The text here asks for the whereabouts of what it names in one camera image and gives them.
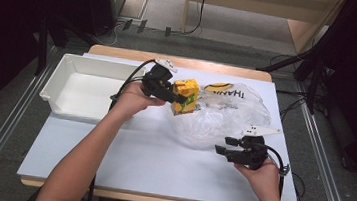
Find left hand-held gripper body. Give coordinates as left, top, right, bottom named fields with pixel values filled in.
left=140, top=56, right=179, bottom=101

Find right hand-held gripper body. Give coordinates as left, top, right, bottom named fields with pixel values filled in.
left=224, top=122, right=282, bottom=174

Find yellow drink carton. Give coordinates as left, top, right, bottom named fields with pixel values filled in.
left=169, top=76, right=202, bottom=118

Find clear plastic bag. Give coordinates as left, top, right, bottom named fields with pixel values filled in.
left=168, top=75, right=276, bottom=158

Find white plastic bin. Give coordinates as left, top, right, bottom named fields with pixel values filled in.
left=36, top=50, right=148, bottom=130

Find person's right hand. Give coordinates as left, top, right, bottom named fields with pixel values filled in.
left=230, top=155, right=284, bottom=197

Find person's left hand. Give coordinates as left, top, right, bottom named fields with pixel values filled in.
left=112, top=79, right=168, bottom=125

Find black stand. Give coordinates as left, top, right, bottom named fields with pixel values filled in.
left=251, top=38, right=332, bottom=117

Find light wooden shelf unit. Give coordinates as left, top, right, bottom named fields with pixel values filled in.
left=179, top=0, right=347, bottom=61

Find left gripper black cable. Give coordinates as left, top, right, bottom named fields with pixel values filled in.
left=108, top=55, right=157, bottom=116

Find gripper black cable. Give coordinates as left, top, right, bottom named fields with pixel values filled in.
left=108, top=55, right=157, bottom=116
left=256, top=142, right=293, bottom=201

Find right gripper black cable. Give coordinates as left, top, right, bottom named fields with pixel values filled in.
left=256, top=142, right=293, bottom=201

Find black floor cables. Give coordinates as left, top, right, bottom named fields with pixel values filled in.
left=271, top=87, right=314, bottom=128

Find metal floor rail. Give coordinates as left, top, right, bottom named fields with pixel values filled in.
left=285, top=82, right=357, bottom=201
left=0, top=40, right=60, bottom=201

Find hanging black cable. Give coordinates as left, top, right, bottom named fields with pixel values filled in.
left=184, top=0, right=209, bottom=38

